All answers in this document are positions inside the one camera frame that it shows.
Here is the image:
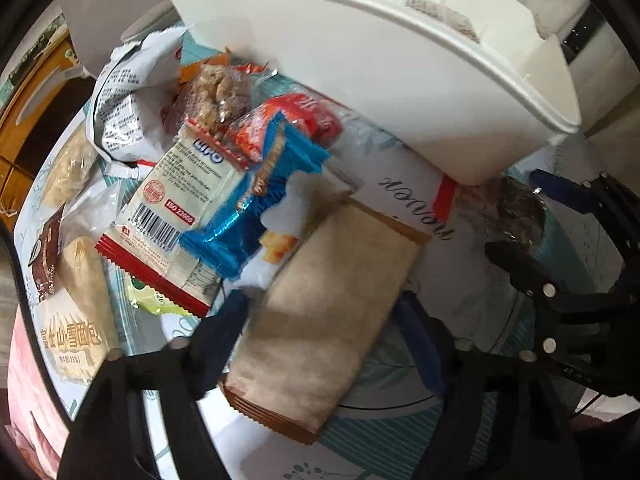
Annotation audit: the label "white cracker packet red edges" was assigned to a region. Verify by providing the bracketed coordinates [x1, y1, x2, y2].
[95, 119, 251, 318]

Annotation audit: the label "white crinkled snack bag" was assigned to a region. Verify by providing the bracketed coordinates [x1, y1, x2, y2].
[85, 27, 186, 181]

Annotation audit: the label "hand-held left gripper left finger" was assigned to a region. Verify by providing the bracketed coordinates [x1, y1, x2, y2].
[57, 290, 252, 480]

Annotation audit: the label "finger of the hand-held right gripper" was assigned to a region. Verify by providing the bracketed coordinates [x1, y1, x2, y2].
[529, 169, 640, 281]
[484, 241, 640, 397]

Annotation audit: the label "clear nut crisp packet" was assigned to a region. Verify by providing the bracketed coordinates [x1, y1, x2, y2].
[160, 57, 273, 136]

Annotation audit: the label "cream bread packet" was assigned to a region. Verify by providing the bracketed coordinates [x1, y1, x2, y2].
[37, 235, 121, 391]

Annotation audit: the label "green pastry packet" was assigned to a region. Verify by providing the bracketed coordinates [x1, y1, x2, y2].
[124, 276, 193, 317]

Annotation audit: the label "dark snack bar clear wrapper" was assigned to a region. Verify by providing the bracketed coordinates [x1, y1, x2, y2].
[434, 174, 547, 253]

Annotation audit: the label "brown chocolate cake packet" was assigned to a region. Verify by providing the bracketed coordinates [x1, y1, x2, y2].
[27, 205, 66, 311]

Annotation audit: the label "red mesh-print snack packet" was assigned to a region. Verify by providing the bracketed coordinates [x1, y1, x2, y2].
[225, 97, 296, 166]

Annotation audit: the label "white plastic storage bin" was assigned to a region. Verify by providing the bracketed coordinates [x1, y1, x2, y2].
[162, 0, 583, 186]

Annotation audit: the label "blue snack packet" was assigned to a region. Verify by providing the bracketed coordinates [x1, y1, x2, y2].
[179, 109, 366, 291]

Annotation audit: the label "cream curtain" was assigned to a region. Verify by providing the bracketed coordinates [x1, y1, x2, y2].
[530, 0, 640, 141]

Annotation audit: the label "wooden desk with drawers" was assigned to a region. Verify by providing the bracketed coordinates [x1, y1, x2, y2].
[0, 30, 76, 221]

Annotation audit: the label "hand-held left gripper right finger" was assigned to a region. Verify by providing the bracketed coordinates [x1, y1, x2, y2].
[399, 291, 572, 480]

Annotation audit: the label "pink cushion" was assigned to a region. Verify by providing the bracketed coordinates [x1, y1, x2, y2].
[0, 305, 76, 480]

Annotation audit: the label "grey office chair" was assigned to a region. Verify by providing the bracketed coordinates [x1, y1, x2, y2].
[20, 0, 186, 126]

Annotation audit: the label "round bread clear packet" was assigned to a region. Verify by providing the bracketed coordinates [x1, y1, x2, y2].
[37, 120, 101, 211]

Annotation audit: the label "brown speckled snack packet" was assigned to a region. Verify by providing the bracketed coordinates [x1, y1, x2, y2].
[402, 0, 482, 43]

